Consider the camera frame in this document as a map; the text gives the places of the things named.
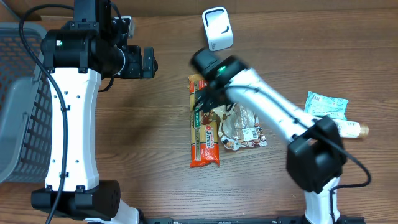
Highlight clear pouch of brown powder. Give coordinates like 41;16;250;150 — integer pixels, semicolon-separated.
213;103;267;151

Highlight white Pantene shampoo tube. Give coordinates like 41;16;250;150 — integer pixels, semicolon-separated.
333;119;369;138

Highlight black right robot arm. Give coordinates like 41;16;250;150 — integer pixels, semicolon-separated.
190;49;347;223

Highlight orange spaghetti packet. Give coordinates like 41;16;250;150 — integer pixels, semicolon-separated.
188;74;220;167

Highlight white barcode scanner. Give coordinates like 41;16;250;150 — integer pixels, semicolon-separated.
202;6;233;51

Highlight teal wet wipes packet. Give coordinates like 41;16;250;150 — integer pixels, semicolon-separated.
304;91;349;120

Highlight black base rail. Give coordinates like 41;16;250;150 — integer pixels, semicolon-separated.
141;215;366;224

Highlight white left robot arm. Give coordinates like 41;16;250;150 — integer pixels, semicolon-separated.
31;1;158;223

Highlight grey plastic basket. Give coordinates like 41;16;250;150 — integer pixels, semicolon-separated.
1;22;52;183

